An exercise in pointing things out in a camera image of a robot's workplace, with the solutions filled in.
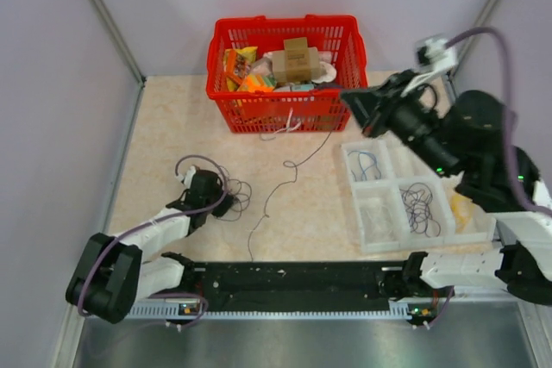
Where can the red plastic shopping basket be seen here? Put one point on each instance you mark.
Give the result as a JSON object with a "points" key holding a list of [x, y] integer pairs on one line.
{"points": [[271, 75]]}

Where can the orange sponge pack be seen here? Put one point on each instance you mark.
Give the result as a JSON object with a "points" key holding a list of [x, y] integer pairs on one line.
{"points": [[253, 83]]}

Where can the white compartment tray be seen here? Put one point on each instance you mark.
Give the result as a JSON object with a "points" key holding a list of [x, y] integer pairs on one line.
{"points": [[400, 204]]}

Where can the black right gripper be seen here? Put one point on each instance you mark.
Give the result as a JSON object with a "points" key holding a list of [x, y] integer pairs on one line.
{"points": [[374, 106]]}

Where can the white slotted cable duct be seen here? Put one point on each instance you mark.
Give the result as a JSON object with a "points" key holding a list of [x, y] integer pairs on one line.
{"points": [[163, 310]]}

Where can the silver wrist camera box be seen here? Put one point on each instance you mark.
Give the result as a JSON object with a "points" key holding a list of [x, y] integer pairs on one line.
{"points": [[429, 50]]}

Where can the orange snack packet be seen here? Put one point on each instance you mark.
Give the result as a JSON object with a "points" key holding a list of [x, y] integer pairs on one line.
{"points": [[237, 64]]}

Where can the pink white plush item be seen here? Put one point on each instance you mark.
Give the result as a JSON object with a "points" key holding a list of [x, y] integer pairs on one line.
{"points": [[328, 72]]}

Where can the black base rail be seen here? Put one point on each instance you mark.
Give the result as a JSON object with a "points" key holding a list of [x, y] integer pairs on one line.
{"points": [[330, 286]]}

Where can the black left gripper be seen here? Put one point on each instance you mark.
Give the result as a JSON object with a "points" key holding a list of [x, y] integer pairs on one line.
{"points": [[224, 206]]}

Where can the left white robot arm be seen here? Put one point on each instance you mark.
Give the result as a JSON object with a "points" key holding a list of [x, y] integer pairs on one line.
{"points": [[116, 271]]}

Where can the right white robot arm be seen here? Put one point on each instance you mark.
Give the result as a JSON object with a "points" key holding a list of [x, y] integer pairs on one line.
{"points": [[473, 142]]}

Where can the brown cardboard box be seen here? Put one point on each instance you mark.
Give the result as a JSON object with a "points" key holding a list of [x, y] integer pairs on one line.
{"points": [[296, 62]]}

